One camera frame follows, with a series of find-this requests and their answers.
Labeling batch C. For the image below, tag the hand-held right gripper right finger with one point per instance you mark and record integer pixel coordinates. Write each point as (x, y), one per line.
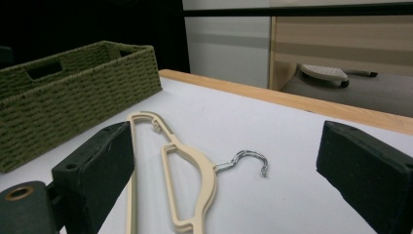
(367, 169)

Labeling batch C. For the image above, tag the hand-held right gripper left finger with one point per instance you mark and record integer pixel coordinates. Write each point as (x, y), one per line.
(94, 175)

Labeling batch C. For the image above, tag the green woven basket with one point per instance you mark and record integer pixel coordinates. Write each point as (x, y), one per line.
(65, 107)

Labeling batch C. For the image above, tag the beige plastic clothes hanger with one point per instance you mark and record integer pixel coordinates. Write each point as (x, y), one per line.
(204, 169)

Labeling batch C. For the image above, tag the white table cover sheet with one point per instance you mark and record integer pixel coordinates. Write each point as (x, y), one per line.
(259, 123)

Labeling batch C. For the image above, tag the light wooden desk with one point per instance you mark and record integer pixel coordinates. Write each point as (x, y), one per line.
(341, 39)

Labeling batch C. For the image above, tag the dark curtain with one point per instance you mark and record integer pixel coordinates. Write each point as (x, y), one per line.
(81, 22)

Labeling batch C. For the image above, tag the white cabinet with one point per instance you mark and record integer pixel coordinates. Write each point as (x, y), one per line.
(227, 61)

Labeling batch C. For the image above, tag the black horizontal frame bar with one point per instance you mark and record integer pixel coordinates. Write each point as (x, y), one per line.
(292, 12)

